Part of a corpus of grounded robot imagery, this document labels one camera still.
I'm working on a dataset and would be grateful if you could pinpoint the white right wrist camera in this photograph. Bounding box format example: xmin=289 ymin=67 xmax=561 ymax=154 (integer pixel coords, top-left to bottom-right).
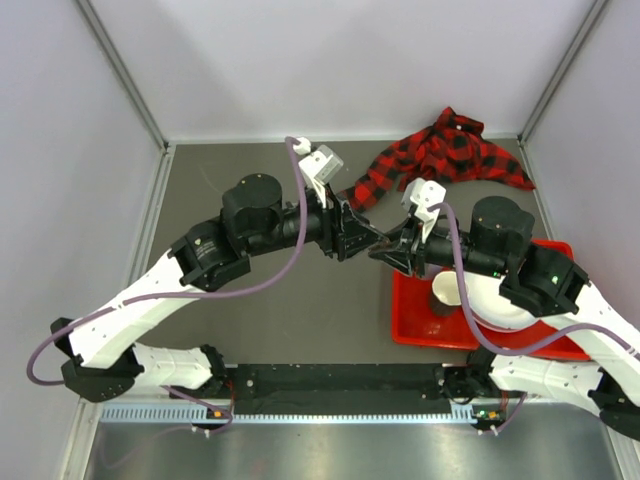
xmin=401 ymin=178 xmax=446 ymax=243

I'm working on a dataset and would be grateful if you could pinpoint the glitter nail polish bottle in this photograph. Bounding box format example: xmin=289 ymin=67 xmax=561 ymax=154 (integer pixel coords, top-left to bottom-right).
xmin=369 ymin=240 xmax=393 ymax=253

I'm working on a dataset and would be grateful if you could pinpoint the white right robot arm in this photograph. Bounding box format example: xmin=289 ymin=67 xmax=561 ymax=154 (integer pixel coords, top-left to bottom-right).
xmin=369 ymin=196 xmax=639 ymax=440

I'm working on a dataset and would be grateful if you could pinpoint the red plastic tray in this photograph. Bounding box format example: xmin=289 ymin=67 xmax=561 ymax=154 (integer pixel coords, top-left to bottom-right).
xmin=390 ymin=239 xmax=584 ymax=361

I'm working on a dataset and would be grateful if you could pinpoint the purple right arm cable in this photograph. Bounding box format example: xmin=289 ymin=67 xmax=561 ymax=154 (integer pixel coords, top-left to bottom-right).
xmin=428 ymin=201 xmax=640 ymax=364

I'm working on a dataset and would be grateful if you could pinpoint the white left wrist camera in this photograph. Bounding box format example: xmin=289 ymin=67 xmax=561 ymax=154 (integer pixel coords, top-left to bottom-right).
xmin=293 ymin=137 xmax=344 ymax=209

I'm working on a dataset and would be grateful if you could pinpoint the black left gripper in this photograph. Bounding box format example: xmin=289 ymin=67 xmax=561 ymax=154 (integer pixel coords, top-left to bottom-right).
xmin=245 ymin=179 xmax=385 ymax=262

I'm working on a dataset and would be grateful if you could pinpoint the red black plaid shirt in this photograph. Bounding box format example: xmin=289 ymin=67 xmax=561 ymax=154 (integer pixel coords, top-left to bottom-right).
xmin=343 ymin=107 xmax=535 ymax=212

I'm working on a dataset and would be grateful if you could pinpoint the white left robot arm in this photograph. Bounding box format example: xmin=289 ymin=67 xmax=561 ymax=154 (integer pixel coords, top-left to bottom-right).
xmin=51 ymin=174 xmax=386 ymax=403

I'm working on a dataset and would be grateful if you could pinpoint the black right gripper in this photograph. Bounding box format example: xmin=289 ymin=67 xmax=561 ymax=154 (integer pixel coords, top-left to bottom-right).
xmin=369 ymin=213 xmax=506 ymax=279

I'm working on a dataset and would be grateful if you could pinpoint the white plate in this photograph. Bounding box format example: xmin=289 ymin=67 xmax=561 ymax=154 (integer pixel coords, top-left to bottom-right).
xmin=464 ymin=272 xmax=538 ymax=333

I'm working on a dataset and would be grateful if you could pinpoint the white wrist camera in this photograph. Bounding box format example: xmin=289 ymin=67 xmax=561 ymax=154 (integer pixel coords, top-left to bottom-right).
xmin=293 ymin=137 xmax=344 ymax=209
xmin=401 ymin=178 xmax=446 ymax=243

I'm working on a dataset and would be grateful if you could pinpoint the white paper cup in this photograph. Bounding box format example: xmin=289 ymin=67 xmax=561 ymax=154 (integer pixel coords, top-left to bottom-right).
xmin=429 ymin=271 xmax=461 ymax=318

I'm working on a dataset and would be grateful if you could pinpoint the white slotted cable duct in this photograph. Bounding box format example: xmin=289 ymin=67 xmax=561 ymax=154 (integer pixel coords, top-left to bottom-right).
xmin=101 ymin=403 xmax=505 ymax=425

